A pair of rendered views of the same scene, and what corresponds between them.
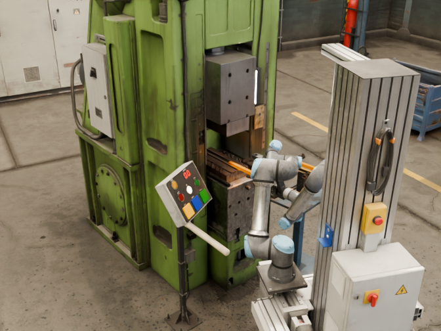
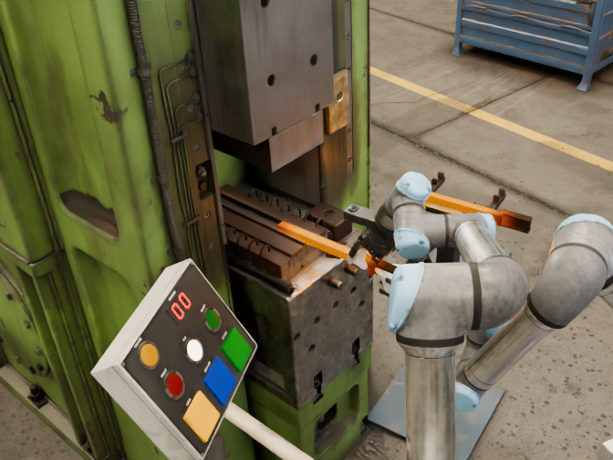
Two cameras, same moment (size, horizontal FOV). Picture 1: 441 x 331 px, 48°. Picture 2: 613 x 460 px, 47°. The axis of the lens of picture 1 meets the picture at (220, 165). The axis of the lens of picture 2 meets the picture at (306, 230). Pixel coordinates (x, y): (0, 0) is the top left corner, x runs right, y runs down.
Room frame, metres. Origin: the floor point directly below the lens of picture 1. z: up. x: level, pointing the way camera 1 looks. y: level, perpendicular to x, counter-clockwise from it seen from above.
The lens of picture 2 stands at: (1.54, 0.08, 2.14)
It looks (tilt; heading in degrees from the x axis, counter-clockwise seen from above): 35 degrees down; 352
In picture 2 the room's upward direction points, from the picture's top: 3 degrees counter-clockwise
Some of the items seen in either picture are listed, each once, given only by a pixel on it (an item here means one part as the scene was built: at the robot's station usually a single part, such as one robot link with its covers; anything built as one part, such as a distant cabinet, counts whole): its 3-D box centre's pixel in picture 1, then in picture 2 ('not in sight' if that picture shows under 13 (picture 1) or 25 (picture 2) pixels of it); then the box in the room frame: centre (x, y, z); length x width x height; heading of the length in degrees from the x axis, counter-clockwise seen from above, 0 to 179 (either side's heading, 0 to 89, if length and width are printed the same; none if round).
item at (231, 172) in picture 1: (218, 163); (252, 229); (3.27, 0.02, 0.96); 0.42 x 0.20 x 0.09; 39
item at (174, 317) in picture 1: (183, 315); not in sight; (2.69, 0.26, 0.05); 0.22 x 0.22 x 0.09; 39
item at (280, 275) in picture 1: (281, 267); not in sight; (2.18, -0.33, 0.87); 0.15 x 0.15 x 0.10
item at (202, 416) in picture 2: (188, 211); (201, 416); (2.54, 0.19, 1.01); 0.07 x 0.05 x 0.07; 154
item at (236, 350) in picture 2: (203, 196); (234, 350); (2.72, 0.11, 1.01); 0.07 x 0.05 x 0.07; 154
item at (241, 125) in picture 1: (218, 117); (239, 119); (3.27, 0.02, 1.32); 0.42 x 0.20 x 0.10; 39
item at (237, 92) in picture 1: (222, 82); (241, 24); (3.30, -0.02, 1.56); 0.42 x 0.39 x 0.40; 39
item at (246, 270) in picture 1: (222, 242); (279, 385); (3.31, -0.02, 0.23); 0.55 x 0.37 x 0.47; 39
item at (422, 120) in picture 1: (406, 96); (547, 11); (6.55, -2.55, 0.36); 1.20 x 0.80 x 0.72; 34
